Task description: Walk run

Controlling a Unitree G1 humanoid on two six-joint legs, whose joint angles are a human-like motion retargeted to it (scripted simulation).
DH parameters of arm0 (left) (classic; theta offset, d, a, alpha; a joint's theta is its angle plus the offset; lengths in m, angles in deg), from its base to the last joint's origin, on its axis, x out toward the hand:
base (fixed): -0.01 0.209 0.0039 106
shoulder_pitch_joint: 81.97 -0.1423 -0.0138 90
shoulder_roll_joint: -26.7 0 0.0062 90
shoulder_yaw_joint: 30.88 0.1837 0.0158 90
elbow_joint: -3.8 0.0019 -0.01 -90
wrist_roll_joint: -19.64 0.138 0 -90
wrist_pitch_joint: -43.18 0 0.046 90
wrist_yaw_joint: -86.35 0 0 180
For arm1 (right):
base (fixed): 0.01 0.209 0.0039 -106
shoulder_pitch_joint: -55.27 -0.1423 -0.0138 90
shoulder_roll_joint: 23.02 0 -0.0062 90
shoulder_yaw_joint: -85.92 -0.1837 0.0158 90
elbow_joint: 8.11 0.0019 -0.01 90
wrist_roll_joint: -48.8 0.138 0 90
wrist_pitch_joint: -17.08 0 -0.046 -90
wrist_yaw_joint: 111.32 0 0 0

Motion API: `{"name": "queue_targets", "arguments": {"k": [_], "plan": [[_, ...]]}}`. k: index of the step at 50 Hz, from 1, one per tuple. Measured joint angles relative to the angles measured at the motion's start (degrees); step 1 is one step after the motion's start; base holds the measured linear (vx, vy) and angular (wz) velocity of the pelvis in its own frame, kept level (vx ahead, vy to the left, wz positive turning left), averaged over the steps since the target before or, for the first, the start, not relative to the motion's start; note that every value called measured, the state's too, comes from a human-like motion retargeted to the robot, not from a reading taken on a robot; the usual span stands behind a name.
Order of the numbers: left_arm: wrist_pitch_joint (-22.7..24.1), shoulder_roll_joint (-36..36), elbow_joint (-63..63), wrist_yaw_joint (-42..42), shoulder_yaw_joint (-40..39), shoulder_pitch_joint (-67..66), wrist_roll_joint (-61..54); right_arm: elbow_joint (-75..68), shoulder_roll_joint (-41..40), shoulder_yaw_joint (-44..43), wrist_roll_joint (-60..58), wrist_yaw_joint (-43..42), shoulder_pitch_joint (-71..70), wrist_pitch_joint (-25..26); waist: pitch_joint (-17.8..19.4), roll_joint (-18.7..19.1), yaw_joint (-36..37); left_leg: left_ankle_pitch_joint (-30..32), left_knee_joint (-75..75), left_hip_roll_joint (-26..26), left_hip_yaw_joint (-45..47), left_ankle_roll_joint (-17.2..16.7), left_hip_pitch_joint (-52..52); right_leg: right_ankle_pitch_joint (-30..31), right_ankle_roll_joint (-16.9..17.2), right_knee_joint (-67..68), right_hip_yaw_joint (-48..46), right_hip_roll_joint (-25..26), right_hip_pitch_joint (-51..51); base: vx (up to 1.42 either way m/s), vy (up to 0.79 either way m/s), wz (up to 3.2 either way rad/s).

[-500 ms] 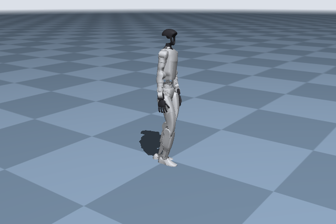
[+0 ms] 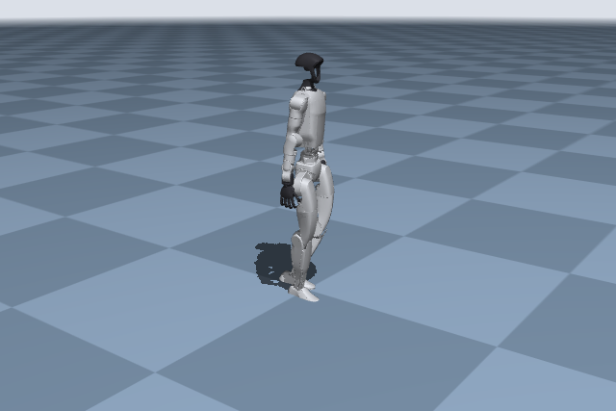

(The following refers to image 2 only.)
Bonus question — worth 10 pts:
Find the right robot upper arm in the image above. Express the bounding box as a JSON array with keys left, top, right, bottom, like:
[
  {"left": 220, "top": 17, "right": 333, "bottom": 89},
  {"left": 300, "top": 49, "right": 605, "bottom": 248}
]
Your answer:
[{"left": 286, "top": 94, "right": 309, "bottom": 147}]

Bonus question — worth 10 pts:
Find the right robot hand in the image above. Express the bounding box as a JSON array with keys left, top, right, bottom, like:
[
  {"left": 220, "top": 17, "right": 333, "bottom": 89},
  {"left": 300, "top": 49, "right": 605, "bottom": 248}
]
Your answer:
[{"left": 280, "top": 173, "right": 301, "bottom": 209}]

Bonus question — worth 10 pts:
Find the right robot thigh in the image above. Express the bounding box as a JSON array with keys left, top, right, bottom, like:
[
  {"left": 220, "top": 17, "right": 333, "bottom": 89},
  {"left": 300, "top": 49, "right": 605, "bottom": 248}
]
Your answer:
[{"left": 292, "top": 172, "right": 318, "bottom": 248}]

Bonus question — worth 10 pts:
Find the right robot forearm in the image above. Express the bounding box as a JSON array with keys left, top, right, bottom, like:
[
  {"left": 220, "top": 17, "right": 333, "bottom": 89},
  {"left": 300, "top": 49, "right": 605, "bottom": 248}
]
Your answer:
[{"left": 281, "top": 136, "right": 297, "bottom": 182}]

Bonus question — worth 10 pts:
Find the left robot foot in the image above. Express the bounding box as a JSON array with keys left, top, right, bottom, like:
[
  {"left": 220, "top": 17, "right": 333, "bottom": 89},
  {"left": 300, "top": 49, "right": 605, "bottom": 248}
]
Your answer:
[{"left": 279, "top": 270, "right": 316, "bottom": 290}]

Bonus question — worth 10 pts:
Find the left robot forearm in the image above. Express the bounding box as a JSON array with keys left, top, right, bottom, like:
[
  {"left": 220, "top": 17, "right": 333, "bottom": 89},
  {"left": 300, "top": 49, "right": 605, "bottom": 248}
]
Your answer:
[{"left": 313, "top": 142, "right": 326, "bottom": 162}]

